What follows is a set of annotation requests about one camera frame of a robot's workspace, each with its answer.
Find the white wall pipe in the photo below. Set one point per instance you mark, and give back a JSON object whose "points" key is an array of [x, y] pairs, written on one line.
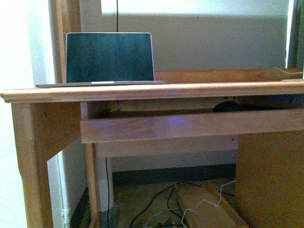
{"points": [[65, 211]]}

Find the wooden sliding keyboard tray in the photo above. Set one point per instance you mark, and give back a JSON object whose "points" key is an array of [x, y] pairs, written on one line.
{"points": [[190, 125]]}

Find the wooden wheeled floor stand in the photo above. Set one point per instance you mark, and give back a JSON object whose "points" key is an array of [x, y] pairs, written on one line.
{"points": [[205, 207]]}

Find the silver open laptop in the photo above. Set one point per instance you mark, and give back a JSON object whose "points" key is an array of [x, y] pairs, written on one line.
{"points": [[111, 59]]}

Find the wooden computer desk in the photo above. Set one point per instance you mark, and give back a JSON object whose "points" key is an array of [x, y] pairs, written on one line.
{"points": [[270, 166]]}

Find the black computer mouse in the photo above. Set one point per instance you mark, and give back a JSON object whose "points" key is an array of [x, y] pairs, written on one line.
{"points": [[227, 106]]}

